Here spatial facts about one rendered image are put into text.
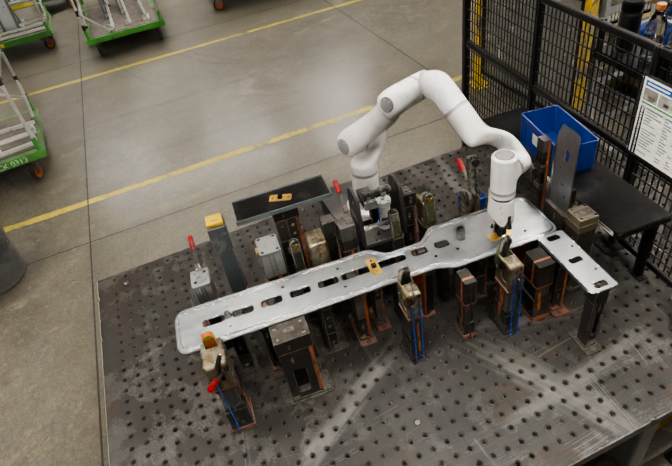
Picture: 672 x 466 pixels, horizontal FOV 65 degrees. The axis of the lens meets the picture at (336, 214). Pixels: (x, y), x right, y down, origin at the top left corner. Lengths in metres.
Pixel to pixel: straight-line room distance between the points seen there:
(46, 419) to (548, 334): 2.51
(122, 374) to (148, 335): 0.19
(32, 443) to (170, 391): 1.26
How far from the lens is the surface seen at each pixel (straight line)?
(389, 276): 1.85
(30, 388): 3.52
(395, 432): 1.86
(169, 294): 2.48
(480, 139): 1.79
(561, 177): 2.07
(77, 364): 3.46
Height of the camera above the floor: 2.34
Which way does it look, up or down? 39 degrees down
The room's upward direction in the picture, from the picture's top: 11 degrees counter-clockwise
